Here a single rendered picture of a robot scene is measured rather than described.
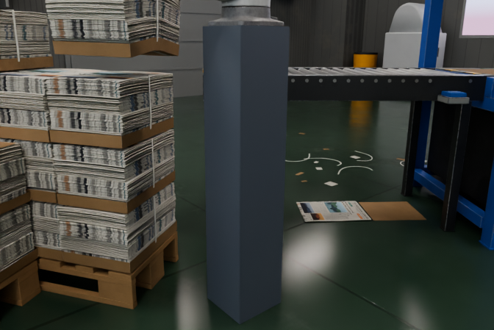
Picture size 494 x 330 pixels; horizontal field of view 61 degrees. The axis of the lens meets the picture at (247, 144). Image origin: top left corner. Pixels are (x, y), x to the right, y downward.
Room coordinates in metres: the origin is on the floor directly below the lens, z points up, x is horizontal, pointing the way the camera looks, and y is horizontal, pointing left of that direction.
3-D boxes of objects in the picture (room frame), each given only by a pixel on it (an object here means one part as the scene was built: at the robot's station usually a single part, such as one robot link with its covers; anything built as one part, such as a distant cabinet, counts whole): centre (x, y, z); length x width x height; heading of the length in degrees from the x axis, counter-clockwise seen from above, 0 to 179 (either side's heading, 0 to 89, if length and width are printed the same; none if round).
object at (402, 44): (7.29, -2.83, 0.77); 0.78 x 0.66 x 1.54; 40
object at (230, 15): (1.41, -0.01, 1.03); 0.22 x 0.18 x 0.06; 130
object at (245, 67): (1.40, 0.01, 0.50); 0.20 x 0.20 x 1.00; 40
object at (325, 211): (2.25, -0.49, 0.00); 0.37 x 0.29 x 0.01; 93
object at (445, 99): (1.95, -0.96, 0.70); 0.10 x 0.10 x 0.03; 3
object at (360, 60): (8.16, -2.24, 0.36); 0.46 x 0.45 x 0.71; 130
